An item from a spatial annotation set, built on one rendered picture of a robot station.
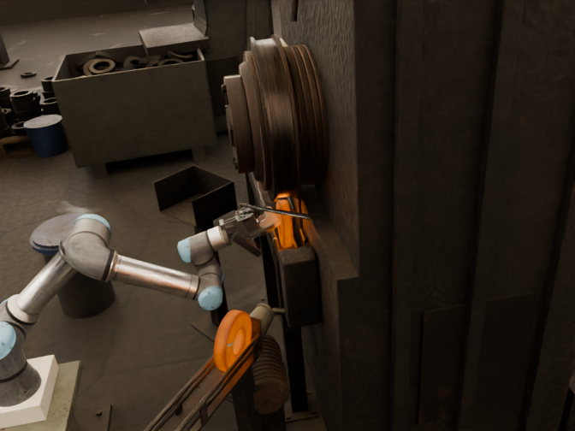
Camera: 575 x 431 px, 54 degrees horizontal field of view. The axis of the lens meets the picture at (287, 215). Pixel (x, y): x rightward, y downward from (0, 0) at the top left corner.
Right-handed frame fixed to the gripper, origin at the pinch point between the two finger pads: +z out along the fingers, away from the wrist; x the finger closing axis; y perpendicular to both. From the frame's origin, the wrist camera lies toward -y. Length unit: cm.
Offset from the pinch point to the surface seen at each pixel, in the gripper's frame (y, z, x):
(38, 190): -36, -161, 224
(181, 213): -7, -39, 45
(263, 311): -4.0, -13.6, -36.4
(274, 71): 51, 13, -17
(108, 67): 15, -86, 273
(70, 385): -25, -88, -9
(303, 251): 3.1, 2.5, -26.7
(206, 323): -64, -53, 46
